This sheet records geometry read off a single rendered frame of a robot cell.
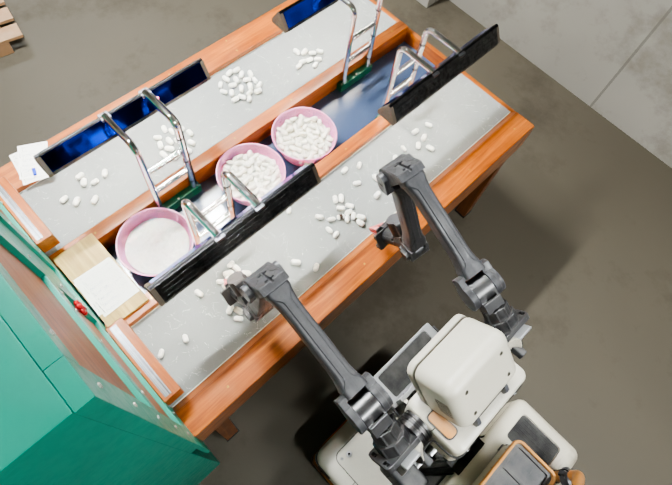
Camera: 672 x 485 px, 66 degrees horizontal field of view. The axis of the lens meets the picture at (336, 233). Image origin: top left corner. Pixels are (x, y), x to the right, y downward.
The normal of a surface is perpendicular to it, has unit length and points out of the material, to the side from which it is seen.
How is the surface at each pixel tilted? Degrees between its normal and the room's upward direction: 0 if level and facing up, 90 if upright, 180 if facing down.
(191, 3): 0
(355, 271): 0
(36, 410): 0
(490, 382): 48
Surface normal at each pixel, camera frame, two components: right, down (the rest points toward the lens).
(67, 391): 0.10, -0.43
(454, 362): -0.40, -0.77
